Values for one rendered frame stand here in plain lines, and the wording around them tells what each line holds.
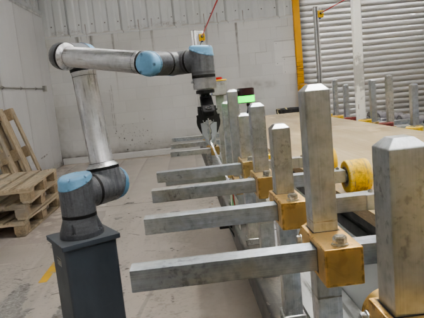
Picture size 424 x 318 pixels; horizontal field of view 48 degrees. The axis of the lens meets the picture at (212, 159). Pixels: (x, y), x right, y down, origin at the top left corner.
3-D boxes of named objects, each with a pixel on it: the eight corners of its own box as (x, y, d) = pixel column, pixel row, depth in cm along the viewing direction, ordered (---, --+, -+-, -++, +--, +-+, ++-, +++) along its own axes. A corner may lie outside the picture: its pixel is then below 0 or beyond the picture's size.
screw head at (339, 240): (334, 248, 59) (334, 238, 59) (329, 243, 61) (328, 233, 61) (351, 246, 59) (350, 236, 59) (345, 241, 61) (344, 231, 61)
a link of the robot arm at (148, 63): (34, 41, 202) (154, 47, 166) (58, 41, 212) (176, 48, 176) (35, 68, 205) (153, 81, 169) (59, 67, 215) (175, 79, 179)
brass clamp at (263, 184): (256, 199, 108) (255, 178, 108) (248, 188, 122) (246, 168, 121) (282, 197, 109) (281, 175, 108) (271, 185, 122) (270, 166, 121)
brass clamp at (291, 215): (279, 231, 84) (277, 204, 83) (265, 212, 97) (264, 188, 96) (313, 227, 84) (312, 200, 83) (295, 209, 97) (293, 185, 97)
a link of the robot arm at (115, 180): (85, 206, 220) (52, 46, 214) (113, 197, 234) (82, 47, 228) (108, 205, 211) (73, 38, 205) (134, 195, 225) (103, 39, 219)
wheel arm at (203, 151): (170, 158, 285) (170, 151, 284) (171, 158, 288) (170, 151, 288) (241, 151, 288) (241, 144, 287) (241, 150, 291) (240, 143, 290)
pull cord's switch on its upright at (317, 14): (323, 132, 422) (315, 5, 406) (318, 131, 436) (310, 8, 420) (332, 132, 422) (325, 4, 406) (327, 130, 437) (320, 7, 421)
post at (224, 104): (232, 218, 194) (221, 101, 187) (231, 216, 197) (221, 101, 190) (240, 217, 194) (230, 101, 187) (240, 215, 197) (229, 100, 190)
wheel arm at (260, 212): (145, 236, 85) (142, 217, 85) (146, 230, 89) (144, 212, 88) (412, 206, 88) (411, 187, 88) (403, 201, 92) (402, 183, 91)
